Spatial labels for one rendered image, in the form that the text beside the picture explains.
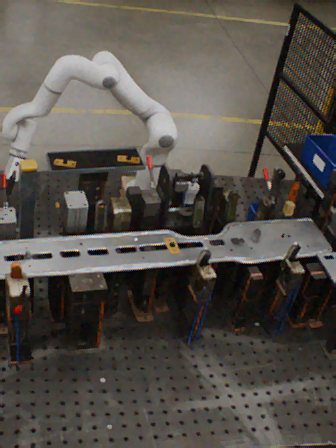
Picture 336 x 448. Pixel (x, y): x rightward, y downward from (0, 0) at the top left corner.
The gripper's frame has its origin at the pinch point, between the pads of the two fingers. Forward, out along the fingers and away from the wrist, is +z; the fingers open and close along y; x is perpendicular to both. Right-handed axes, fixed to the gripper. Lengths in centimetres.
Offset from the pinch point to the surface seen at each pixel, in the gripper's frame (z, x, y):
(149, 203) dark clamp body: -16, -43, -47
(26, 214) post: 3.9, -5.6, -23.8
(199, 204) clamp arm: -21, -61, -52
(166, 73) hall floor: -119, -182, 290
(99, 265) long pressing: 8, -26, -62
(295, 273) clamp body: -10, -89, -87
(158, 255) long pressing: 0, -46, -62
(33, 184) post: -8.8, -2.6, -30.9
